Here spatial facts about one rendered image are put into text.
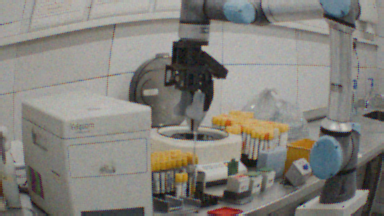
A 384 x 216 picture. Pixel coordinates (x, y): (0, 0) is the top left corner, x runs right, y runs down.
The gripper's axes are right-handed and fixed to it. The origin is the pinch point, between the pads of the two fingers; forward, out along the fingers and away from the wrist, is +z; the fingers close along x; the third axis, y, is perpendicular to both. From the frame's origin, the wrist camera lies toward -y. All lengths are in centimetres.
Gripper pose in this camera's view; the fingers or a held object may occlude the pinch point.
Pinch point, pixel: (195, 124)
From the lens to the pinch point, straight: 187.0
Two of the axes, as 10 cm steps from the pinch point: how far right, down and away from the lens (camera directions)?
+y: -6.9, 0.9, -7.2
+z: -0.5, 9.8, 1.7
